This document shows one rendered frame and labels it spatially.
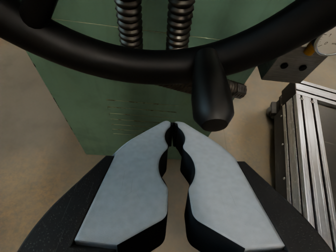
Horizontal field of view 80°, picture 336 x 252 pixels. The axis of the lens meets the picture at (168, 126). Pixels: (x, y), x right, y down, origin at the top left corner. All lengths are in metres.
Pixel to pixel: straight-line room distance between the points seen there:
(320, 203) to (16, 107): 1.19
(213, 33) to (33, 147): 0.80
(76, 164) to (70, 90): 0.42
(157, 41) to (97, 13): 0.10
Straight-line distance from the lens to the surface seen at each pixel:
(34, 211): 0.88
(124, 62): 0.16
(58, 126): 0.98
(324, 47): 0.38
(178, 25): 0.21
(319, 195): 0.80
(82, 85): 0.50
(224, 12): 0.36
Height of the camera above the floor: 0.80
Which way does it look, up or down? 59 degrees down
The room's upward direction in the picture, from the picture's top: 15 degrees clockwise
